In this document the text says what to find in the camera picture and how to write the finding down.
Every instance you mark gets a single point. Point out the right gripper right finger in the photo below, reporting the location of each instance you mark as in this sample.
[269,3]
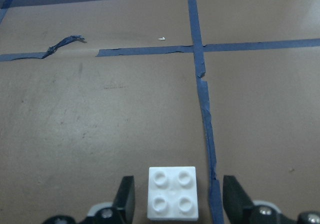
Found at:
[240,208]

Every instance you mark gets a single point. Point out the white block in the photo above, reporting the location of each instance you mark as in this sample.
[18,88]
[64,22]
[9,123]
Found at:
[172,194]

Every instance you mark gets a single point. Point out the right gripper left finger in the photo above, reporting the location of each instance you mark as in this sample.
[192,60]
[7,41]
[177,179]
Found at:
[122,209]

